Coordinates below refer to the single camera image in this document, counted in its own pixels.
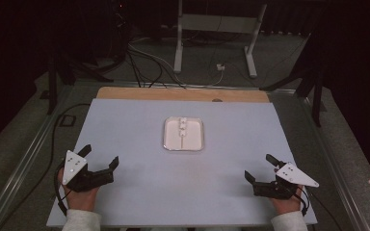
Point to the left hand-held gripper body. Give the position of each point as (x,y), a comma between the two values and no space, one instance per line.
(74,166)

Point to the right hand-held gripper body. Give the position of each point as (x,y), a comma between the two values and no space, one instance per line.
(292,174)

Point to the white square tray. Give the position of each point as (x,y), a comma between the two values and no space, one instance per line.
(173,138)

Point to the thin wooden skewer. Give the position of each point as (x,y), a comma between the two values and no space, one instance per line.
(181,141)

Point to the small white marshmallow piece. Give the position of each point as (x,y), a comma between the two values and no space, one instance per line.
(183,126)
(183,120)
(182,131)

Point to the person's right hand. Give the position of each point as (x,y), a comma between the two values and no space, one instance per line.
(285,205)

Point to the person's left hand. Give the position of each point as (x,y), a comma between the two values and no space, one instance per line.
(80,200)

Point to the square black floor outlet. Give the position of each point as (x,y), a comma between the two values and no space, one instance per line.
(67,120)

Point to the light blue table mat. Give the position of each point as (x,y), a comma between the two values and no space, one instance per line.
(135,192)

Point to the black tripod stand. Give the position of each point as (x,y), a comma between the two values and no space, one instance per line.
(52,83)
(316,96)

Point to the wooden table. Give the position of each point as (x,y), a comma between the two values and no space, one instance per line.
(160,94)

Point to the white plug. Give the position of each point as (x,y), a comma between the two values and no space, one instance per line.
(220,67)

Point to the dark equipment rack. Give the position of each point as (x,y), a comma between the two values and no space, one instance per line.
(118,29)

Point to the white metal stand frame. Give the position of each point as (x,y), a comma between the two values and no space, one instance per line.
(218,24)

